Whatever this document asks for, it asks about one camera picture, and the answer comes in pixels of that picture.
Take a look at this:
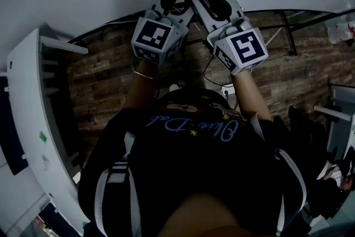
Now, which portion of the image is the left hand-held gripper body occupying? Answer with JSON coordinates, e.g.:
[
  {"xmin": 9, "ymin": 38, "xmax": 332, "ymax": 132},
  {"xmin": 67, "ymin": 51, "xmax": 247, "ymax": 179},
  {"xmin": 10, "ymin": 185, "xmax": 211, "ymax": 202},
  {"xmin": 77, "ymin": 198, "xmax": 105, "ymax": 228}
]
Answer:
[{"xmin": 130, "ymin": 9, "xmax": 189, "ymax": 68}]

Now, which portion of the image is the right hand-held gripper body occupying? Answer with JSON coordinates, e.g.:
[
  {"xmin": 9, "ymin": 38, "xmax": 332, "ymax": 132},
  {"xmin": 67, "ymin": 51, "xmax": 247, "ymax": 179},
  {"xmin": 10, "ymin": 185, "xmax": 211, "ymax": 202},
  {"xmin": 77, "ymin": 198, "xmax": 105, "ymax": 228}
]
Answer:
[{"xmin": 207, "ymin": 16, "xmax": 270, "ymax": 75}]

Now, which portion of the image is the person's left forearm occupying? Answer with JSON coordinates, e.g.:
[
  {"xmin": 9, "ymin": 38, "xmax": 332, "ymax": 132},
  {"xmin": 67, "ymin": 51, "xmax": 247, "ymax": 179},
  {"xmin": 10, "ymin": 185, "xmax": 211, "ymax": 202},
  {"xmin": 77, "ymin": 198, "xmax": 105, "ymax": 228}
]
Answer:
[{"xmin": 129, "ymin": 59, "xmax": 159, "ymax": 112}]

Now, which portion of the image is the person's right forearm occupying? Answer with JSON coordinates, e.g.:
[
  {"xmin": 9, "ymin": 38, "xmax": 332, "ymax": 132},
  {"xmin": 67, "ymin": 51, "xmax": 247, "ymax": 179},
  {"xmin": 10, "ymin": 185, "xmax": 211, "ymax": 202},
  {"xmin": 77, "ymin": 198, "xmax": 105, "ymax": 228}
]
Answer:
[{"xmin": 231, "ymin": 70, "xmax": 272, "ymax": 122}]

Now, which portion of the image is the pale wooden stick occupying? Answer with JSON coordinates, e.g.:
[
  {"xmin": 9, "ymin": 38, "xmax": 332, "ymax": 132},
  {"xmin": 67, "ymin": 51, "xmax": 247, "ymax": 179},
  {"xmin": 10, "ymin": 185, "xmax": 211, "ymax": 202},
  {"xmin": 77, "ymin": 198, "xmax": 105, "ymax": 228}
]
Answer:
[{"xmin": 265, "ymin": 27, "xmax": 281, "ymax": 45}]

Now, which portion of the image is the white plastic bag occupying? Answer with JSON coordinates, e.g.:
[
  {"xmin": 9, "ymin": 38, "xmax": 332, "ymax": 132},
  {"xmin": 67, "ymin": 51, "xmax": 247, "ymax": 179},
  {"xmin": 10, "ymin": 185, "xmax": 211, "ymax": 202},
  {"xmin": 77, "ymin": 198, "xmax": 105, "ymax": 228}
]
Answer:
[{"xmin": 327, "ymin": 22, "xmax": 355, "ymax": 47}]

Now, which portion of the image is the small white desk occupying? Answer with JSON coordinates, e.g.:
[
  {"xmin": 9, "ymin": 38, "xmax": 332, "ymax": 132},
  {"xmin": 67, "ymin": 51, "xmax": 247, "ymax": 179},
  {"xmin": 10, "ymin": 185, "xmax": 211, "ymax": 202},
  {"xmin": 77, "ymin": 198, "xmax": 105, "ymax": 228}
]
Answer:
[{"xmin": 313, "ymin": 84, "xmax": 355, "ymax": 173}]

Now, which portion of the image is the person's black printed shirt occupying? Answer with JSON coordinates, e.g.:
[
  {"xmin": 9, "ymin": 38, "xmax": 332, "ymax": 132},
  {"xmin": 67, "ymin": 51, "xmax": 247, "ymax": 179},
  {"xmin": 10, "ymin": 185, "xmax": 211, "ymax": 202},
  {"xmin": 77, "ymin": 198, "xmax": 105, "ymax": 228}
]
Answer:
[{"xmin": 78, "ymin": 87, "xmax": 308, "ymax": 237}]

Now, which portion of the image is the long white desk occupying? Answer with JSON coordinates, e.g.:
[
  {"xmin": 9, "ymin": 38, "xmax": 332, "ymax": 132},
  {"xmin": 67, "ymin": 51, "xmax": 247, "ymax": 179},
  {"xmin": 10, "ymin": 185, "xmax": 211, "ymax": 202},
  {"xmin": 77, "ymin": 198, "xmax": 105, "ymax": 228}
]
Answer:
[{"xmin": 0, "ymin": 27, "xmax": 89, "ymax": 231}]

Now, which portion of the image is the dark blue partition panel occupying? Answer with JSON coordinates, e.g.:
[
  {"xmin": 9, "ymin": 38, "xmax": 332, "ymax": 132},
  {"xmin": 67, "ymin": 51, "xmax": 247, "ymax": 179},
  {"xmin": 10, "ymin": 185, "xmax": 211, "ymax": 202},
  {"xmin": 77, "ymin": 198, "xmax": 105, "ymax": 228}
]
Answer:
[
  {"xmin": 38, "ymin": 202, "xmax": 84, "ymax": 237},
  {"xmin": 0, "ymin": 76, "xmax": 28, "ymax": 175}
]

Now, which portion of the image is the person's face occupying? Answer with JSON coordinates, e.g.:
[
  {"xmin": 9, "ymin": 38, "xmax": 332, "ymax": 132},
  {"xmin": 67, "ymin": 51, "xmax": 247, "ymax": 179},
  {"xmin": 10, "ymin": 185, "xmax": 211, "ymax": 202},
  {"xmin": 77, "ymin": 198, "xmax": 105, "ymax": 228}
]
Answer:
[{"xmin": 163, "ymin": 193, "xmax": 250, "ymax": 237}]

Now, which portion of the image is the thin bracelet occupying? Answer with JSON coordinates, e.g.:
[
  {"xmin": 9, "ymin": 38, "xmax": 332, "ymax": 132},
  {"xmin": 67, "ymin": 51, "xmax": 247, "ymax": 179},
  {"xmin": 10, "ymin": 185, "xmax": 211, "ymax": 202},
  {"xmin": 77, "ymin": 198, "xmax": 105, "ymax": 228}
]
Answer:
[{"xmin": 134, "ymin": 70, "xmax": 159, "ymax": 80}]

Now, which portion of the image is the black cable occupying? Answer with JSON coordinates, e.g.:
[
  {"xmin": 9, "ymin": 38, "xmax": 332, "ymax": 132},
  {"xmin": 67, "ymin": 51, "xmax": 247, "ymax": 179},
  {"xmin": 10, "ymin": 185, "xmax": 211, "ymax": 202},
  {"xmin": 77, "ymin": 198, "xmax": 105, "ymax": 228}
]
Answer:
[{"xmin": 203, "ymin": 57, "xmax": 234, "ymax": 87}]

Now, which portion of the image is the grey-white shoulder strap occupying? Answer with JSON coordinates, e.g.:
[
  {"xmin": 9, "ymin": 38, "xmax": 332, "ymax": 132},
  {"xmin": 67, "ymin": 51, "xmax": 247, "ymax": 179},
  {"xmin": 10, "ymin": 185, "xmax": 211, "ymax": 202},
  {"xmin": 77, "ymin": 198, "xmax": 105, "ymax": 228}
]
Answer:
[
  {"xmin": 94, "ymin": 162, "xmax": 139, "ymax": 237},
  {"xmin": 273, "ymin": 148, "xmax": 307, "ymax": 234}
]

